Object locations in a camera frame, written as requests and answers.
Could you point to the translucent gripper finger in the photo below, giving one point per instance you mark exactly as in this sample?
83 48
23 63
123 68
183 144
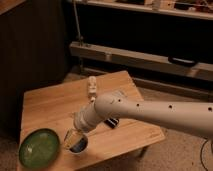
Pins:
72 138

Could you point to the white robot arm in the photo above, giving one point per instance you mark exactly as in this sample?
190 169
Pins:
194 118

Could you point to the green ceramic bowl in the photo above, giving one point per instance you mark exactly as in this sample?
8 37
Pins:
39 149

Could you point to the white cup with blue inside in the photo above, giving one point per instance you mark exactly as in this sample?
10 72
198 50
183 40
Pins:
80 146

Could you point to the small wooden table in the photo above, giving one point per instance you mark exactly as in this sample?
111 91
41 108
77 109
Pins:
53 107

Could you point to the black rectangular block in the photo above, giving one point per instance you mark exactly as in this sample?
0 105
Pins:
111 122

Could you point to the white toy figure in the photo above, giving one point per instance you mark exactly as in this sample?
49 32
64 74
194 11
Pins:
92 86

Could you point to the metal pole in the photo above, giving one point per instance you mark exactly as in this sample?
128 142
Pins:
79 36

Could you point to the wooden shelf with clutter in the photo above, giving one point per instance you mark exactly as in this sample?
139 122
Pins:
155 6

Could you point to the grey bench with black handle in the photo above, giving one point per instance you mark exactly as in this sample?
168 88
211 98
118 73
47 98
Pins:
190 69

